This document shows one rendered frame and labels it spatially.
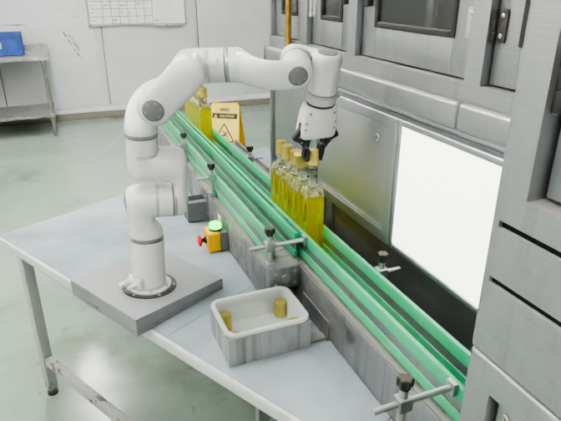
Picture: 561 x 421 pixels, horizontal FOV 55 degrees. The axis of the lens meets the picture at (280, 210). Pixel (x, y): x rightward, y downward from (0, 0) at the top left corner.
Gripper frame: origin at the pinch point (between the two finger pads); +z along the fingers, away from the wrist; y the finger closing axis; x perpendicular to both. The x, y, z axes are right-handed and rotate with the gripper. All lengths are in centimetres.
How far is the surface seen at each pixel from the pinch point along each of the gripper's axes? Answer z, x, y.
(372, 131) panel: -9.5, 7.8, -12.5
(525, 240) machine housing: -44, 86, 22
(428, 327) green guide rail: 10, 57, -3
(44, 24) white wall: 155, -571, 73
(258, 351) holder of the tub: 33, 36, 26
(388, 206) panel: 4.1, 22.9, -11.9
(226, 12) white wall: 147, -574, -150
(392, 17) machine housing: -36.1, -0.9, -17.0
